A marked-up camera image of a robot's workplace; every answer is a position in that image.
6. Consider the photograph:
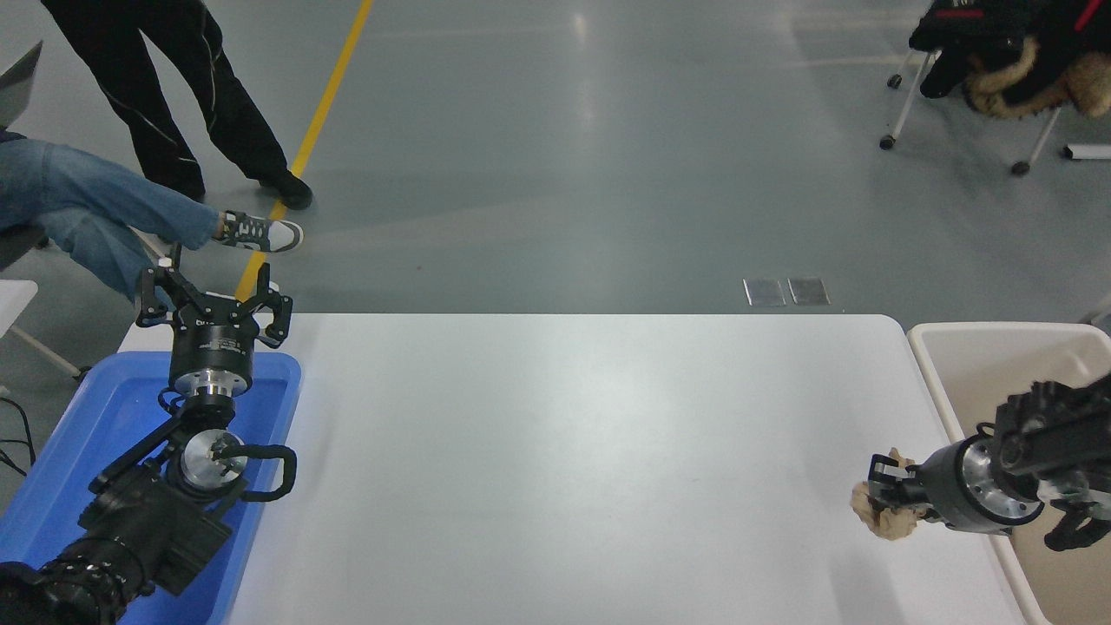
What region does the black floor cable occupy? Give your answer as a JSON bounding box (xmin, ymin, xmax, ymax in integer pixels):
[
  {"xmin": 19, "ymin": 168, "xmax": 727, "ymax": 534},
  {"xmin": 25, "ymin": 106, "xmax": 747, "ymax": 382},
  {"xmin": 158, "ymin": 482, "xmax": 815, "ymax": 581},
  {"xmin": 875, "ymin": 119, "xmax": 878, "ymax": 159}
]
[{"xmin": 0, "ymin": 395, "xmax": 40, "ymax": 477}]

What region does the tan paper ball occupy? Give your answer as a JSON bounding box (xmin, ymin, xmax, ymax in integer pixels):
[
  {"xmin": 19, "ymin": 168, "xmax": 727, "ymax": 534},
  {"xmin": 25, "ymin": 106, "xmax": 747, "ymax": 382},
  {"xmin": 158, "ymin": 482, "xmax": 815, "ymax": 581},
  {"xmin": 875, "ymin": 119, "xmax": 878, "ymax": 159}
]
[{"xmin": 851, "ymin": 447, "xmax": 934, "ymax": 541}]

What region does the seated person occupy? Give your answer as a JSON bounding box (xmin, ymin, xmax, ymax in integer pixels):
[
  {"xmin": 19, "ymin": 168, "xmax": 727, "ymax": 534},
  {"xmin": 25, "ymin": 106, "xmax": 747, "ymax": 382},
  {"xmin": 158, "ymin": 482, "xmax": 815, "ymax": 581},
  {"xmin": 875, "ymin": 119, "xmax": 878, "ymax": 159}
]
[{"xmin": 0, "ymin": 130, "xmax": 306, "ymax": 305}]

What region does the blue plastic tray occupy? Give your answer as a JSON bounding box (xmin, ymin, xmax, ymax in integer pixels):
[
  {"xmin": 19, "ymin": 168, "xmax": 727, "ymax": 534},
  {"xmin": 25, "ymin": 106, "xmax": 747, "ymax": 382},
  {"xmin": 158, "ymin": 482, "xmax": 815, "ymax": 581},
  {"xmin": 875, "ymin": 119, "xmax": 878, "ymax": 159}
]
[{"xmin": 0, "ymin": 350, "xmax": 302, "ymax": 625}]

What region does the standing person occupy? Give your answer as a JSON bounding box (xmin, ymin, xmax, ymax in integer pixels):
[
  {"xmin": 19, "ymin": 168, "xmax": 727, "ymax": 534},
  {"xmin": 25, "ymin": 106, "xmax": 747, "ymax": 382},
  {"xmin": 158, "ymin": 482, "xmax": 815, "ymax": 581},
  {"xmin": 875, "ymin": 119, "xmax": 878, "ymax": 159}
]
[{"xmin": 40, "ymin": 0, "xmax": 314, "ymax": 211}]

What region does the large pale plastic bin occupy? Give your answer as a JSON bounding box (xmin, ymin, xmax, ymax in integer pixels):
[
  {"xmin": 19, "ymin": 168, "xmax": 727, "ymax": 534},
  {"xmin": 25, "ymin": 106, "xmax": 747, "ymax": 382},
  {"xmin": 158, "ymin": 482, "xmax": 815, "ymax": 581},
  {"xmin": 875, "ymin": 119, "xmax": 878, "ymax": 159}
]
[{"xmin": 907, "ymin": 322, "xmax": 1111, "ymax": 625}]

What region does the white wheeled chair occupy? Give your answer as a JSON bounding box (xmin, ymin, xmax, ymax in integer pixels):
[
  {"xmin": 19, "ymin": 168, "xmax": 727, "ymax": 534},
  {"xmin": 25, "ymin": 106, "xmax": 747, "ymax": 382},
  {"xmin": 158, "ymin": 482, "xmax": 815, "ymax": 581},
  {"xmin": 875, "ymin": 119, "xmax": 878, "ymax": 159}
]
[{"xmin": 879, "ymin": 48, "xmax": 1064, "ymax": 176}]

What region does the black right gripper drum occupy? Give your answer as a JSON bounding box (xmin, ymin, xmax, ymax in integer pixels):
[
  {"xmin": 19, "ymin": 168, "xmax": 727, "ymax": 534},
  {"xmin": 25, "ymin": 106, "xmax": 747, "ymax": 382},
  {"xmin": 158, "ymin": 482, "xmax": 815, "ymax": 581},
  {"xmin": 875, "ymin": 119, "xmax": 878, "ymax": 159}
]
[{"xmin": 911, "ymin": 441, "xmax": 971, "ymax": 526}]

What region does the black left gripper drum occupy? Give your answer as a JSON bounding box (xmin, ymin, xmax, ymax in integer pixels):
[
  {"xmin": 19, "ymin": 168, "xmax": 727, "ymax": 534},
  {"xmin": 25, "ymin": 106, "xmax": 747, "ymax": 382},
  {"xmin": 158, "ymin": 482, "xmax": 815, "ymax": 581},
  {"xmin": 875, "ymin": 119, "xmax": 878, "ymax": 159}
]
[{"xmin": 168, "ymin": 295, "xmax": 260, "ymax": 373}]

